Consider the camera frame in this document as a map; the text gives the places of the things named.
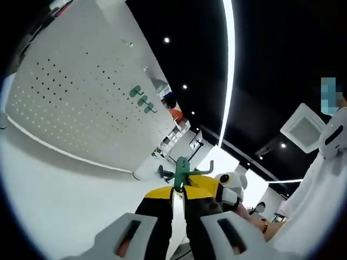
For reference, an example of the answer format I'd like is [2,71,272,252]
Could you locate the recessed ceiling spotlights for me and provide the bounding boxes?
[163,37,287,166]

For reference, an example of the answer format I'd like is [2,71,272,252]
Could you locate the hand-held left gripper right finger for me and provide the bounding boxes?
[182,186,296,260]

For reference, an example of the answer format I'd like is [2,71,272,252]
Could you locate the black tripod stand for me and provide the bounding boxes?
[169,136,204,163]

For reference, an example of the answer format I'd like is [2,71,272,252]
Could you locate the white partition panel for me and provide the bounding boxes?
[16,0,170,94]

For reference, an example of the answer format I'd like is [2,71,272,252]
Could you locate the white chest-worn device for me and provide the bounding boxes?
[318,120,345,160]

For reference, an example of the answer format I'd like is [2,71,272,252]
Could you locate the long ceiling strip light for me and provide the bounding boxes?
[218,0,235,148]

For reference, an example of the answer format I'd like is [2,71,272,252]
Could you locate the white perforated mounting plate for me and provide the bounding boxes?
[4,27,178,181]

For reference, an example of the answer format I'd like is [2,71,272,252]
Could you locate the grey metal shelving rack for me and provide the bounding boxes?
[150,77,173,97]

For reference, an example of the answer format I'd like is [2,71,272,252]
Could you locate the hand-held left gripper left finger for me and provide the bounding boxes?
[63,186,176,260]

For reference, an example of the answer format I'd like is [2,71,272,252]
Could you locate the person's right hand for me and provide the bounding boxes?
[235,201,262,227]

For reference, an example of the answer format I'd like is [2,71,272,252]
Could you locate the square ceiling air conditioner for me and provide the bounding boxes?
[280,102,327,154]

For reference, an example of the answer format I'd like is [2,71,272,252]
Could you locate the person's white shirt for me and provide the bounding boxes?
[271,107,347,252]

